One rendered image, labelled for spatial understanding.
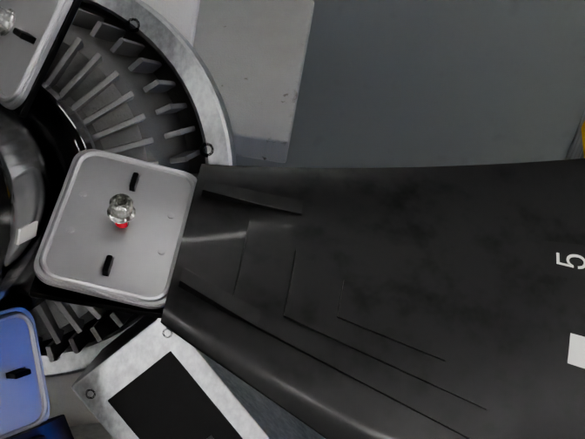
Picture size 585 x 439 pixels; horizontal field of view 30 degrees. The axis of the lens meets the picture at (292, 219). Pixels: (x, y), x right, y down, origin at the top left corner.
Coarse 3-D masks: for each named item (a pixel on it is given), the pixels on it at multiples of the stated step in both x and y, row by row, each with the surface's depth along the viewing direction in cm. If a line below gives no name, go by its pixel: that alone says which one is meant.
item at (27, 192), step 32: (0, 128) 49; (32, 128) 57; (64, 128) 57; (0, 160) 46; (32, 160) 51; (64, 160) 57; (0, 192) 46; (32, 192) 50; (0, 224) 46; (0, 256) 47; (32, 256) 52; (0, 288) 48
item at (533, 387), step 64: (256, 192) 55; (320, 192) 56; (384, 192) 57; (448, 192) 57; (512, 192) 57; (576, 192) 58; (192, 256) 52; (256, 256) 52; (320, 256) 53; (384, 256) 54; (448, 256) 55; (512, 256) 55; (192, 320) 50; (256, 320) 50; (320, 320) 51; (384, 320) 52; (448, 320) 52; (512, 320) 53; (576, 320) 54; (256, 384) 49; (320, 384) 50; (384, 384) 50; (448, 384) 51; (512, 384) 52; (576, 384) 53
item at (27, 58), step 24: (0, 0) 53; (24, 0) 51; (48, 0) 50; (72, 0) 49; (24, 24) 51; (48, 24) 49; (0, 48) 52; (24, 48) 50; (48, 48) 49; (0, 72) 51; (24, 72) 49; (0, 96) 50; (24, 96) 49
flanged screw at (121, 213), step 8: (112, 200) 52; (120, 200) 52; (128, 200) 52; (112, 208) 51; (120, 208) 51; (128, 208) 51; (112, 216) 52; (120, 216) 52; (128, 216) 52; (120, 224) 52
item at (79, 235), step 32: (96, 160) 55; (128, 160) 55; (64, 192) 53; (96, 192) 54; (128, 192) 54; (160, 192) 55; (192, 192) 55; (64, 224) 52; (96, 224) 52; (128, 224) 53; (160, 224) 53; (64, 256) 51; (96, 256) 51; (128, 256) 52; (160, 256) 52; (64, 288) 50; (96, 288) 50; (128, 288) 50; (160, 288) 51
